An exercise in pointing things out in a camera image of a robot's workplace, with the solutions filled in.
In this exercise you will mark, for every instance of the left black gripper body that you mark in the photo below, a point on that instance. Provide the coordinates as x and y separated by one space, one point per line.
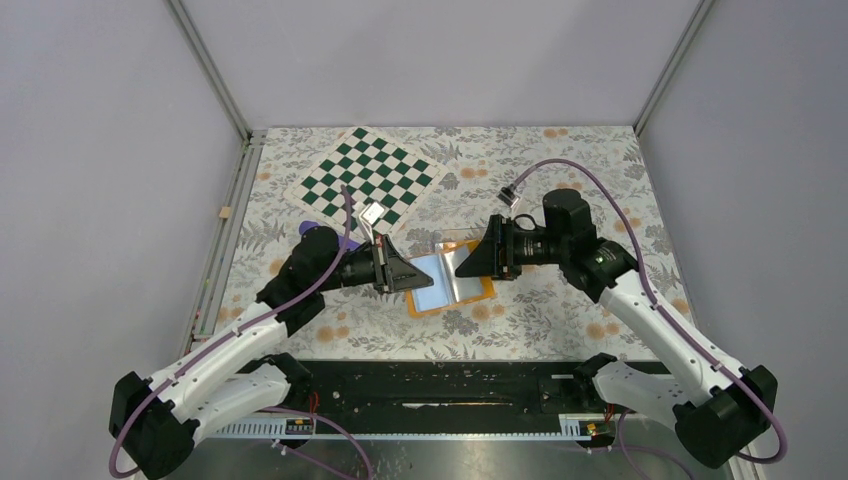
365 268

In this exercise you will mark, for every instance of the floral table cloth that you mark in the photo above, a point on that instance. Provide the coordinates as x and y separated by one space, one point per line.
535 317

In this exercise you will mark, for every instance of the purple marker pen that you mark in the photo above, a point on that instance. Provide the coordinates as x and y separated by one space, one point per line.
306 226

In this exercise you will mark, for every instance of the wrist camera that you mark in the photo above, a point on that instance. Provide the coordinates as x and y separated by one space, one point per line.
508 196
368 216

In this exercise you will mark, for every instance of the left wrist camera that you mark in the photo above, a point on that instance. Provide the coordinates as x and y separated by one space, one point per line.
368 216

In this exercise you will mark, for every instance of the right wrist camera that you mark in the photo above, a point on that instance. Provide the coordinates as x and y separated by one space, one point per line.
508 196

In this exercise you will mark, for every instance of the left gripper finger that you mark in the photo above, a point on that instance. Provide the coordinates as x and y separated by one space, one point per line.
402 278
393 261

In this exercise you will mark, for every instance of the green white chessboard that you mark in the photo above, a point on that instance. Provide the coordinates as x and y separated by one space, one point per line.
373 168

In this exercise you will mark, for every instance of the clear plastic card box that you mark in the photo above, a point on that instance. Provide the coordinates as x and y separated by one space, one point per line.
447 238

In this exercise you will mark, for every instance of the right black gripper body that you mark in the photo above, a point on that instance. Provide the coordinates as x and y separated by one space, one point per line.
528 248

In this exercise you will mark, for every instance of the orange card holder wallet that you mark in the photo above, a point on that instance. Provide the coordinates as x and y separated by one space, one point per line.
447 291

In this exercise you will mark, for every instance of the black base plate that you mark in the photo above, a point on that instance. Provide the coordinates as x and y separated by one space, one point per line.
495 399

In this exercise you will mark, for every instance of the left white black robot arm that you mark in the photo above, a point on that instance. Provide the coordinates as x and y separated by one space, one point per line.
157 421

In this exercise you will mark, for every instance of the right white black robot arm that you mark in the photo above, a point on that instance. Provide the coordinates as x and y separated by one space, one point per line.
715 405

